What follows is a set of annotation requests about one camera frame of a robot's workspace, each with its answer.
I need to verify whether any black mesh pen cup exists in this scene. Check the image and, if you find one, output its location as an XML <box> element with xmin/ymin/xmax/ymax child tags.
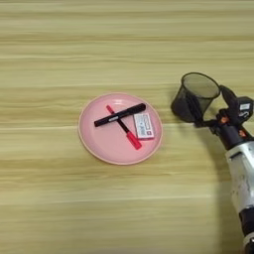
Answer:
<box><xmin>170</xmin><ymin>71</ymin><xmax>221</xmax><ymax>124</ymax></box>

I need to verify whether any red and black marker pen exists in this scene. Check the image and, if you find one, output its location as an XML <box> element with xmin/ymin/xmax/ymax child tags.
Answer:
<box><xmin>105</xmin><ymin>104</ymin><xmax>143</xmax><ymax>151</ymax></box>

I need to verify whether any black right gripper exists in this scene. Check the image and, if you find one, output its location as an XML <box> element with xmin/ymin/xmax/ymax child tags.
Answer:
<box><xmin>185</xmin><ymin>84</ymin><xmax>254</xmax><ymax>152</ymax></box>

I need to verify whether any white boxed eraser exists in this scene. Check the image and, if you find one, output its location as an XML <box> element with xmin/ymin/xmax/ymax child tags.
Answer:
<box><xmin>133</xmin><ymin>112</ymin><xmax>156</xmax><ymax>141</ymax></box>

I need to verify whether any pink round plate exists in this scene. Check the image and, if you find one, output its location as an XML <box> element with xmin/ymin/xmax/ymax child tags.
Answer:
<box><xmin>77</xmin><ymin>91</ymin><xmax>164</xmax><ymax>166</ymax></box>

